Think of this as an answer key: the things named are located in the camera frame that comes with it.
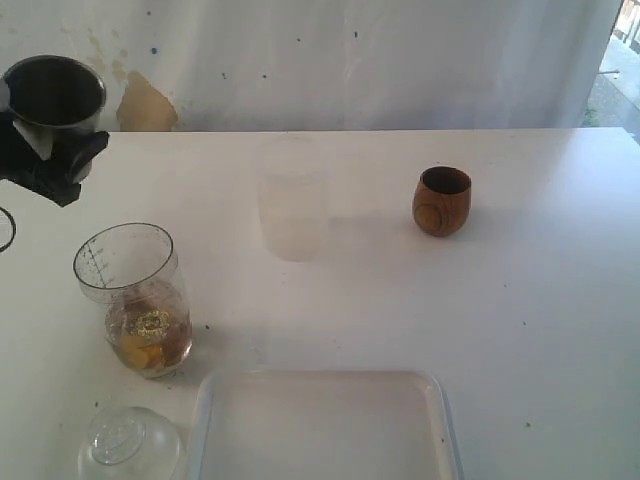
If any clear plastic jar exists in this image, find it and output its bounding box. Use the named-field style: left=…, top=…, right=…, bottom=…
left=72, top=222, right=193, bottom=378

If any white plastic tray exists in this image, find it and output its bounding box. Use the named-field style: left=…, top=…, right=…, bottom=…
left=186, top=370, right=462, bottom=479

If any translucent plastic container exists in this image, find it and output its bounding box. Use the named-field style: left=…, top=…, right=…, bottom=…
left=256, top=132, right=329, bottom=262

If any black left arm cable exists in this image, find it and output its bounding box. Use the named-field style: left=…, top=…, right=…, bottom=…
left=0, top=207, right=18, bottom=254

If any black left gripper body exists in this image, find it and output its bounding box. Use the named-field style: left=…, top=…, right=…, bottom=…
left=1, top=107, right=83, bottom=206

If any stainless steel cup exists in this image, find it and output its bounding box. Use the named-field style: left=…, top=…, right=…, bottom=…
left=1, top=55, right=106, bottom=135

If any clear dome lid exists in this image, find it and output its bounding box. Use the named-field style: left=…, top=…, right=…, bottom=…
left=77, top=406, right=186, bottom=479

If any brown wooden cup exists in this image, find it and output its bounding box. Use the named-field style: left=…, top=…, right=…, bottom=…
left=412, top=165, right=472, bottom=237

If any gold coin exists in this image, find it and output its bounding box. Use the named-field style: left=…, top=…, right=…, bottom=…
left=121, top=335, right=164, bottom=370
left=127, top=310, right=171, bottom=338

